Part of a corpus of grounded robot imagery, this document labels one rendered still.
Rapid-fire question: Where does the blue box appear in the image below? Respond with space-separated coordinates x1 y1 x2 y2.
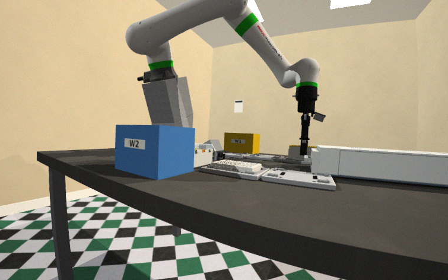
115 125 195 180

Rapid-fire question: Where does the yellow plate with grid of dark holes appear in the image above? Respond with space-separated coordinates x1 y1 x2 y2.
288 145 317 161

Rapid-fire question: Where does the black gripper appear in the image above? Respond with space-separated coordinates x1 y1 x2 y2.
297 99 315 155

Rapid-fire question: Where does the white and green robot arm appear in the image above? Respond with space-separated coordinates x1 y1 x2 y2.
125 0 320 101

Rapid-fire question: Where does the yellow bin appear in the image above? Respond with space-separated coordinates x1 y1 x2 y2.
224 132 260 154

